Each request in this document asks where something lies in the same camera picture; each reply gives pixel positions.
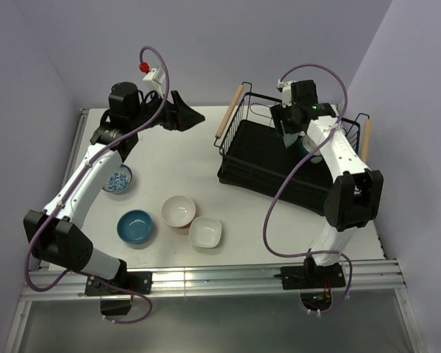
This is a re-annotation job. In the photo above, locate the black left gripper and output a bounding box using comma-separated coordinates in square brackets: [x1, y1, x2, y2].
[130, 89, 205, 132]

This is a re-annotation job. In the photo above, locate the teal and white bowl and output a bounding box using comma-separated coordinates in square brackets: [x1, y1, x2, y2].
[298, 135, 323, 164]

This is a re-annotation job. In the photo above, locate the blue white patterned bowl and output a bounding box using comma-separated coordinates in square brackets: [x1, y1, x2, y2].
[102, 164, 133, 193]

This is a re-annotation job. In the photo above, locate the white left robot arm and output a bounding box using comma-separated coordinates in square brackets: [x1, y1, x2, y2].
[24, 82, 205, 293]

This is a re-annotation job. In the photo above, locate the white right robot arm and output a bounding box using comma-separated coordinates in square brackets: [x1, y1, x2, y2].
[270, 80, 384, 287]

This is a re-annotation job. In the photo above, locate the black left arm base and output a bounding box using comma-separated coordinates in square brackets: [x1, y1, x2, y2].
[84, 271, 153, 324]

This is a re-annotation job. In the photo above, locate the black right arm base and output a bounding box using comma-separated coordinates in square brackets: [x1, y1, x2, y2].
[274, 263, 346, 290]

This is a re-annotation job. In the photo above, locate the orange bowl white inside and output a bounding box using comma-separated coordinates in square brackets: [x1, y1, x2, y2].
[161, 196, 196, 228]

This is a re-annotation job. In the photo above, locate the white square bowl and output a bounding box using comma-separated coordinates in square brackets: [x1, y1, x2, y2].
[188, 217, 222, 249]

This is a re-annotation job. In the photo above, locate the blue ceramic bowl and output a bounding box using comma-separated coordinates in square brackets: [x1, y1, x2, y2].
[116, 210, 154, 245]

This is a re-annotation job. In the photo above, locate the black wire dish rack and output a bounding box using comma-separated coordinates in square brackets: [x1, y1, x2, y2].
[213, 81, 372, 216]

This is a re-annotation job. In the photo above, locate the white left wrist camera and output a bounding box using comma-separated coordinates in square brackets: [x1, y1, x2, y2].
[139, 62, 166, 97]

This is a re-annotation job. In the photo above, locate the left wooden rack handle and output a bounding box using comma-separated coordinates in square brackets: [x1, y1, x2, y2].
[215, 84, 244, 140]

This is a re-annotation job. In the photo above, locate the wooden rack handle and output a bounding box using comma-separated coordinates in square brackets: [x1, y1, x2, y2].
[215, 84, 244, 140]
[359, 118, 372, 163]

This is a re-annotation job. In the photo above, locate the right wooden rack handle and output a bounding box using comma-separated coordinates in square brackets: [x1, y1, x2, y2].
[359, 118, 372, 163]

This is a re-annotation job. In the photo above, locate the aluminium table edge rail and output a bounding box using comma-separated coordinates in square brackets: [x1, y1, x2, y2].
[19, 260, 406, 302]

